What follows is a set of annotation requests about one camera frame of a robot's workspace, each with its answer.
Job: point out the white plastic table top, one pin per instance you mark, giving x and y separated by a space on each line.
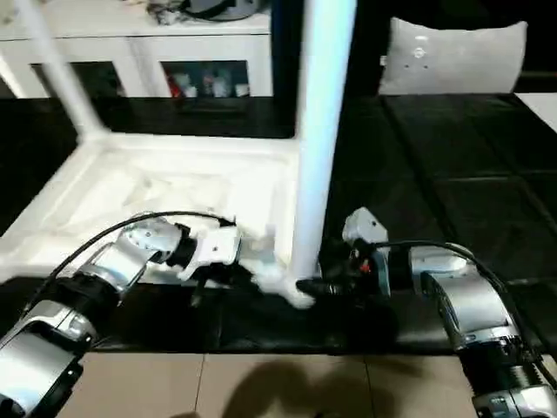
174 161

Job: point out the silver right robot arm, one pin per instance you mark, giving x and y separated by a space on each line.
470 300

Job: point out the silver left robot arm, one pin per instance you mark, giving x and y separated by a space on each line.
109 270

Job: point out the black work mat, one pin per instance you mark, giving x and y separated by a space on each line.
457 152

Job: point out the grey cushion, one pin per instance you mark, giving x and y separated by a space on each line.
452 56

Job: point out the white glass-door cabinet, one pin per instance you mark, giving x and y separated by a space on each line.
109 48

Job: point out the white flat board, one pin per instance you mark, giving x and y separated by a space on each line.
541 106

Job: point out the grey round cooker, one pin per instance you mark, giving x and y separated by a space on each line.
217 8

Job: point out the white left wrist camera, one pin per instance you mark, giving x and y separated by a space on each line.
217 250

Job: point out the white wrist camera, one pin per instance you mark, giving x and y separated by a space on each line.
217 250
363 226

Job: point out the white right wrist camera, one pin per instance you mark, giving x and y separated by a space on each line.
363 226

